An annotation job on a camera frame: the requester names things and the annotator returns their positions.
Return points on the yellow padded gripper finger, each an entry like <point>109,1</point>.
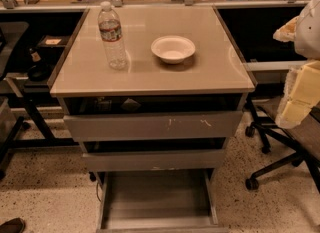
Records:
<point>301,94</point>
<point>287,32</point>

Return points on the clear plastic water bottle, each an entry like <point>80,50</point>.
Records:
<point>110,29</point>

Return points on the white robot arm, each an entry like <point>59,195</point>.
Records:
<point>307,37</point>

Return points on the top grey drawer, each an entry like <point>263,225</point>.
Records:
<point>153,126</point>

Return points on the middle grey drawer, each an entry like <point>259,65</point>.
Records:
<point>154,160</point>

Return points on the grey drawer cabinet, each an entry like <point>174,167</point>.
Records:
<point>213,79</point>

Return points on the bottom grey open drawer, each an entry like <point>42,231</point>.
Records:
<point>177,201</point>

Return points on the black office chair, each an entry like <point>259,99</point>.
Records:
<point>302,137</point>

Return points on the white bowl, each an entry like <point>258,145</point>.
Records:
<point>172,49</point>

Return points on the black round object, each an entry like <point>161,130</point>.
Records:
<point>39,72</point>

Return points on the dark shoe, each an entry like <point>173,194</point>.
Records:
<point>16,225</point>

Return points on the black desk frame left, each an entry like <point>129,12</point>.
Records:
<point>10,142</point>

